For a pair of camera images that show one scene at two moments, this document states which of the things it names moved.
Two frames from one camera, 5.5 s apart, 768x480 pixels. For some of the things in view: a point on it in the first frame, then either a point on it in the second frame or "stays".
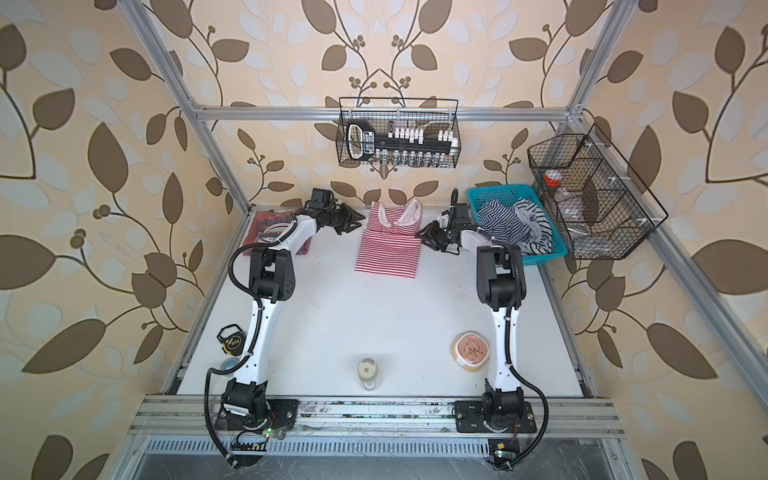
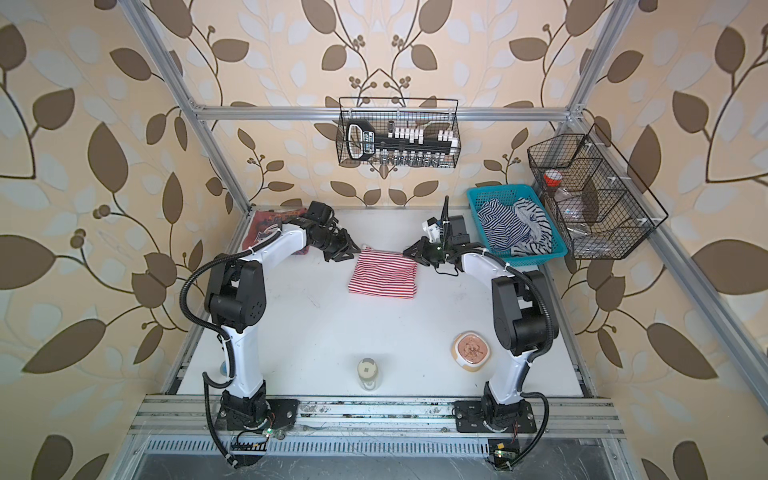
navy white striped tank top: x=522 y=223 stays
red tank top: x=266 y=226 stays
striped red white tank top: x=390 y=244 -> x=384 y=273
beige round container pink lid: x=470 y=350 stays
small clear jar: x=369 y=374 stays
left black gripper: x=347 y=216 -> x=346 y=245
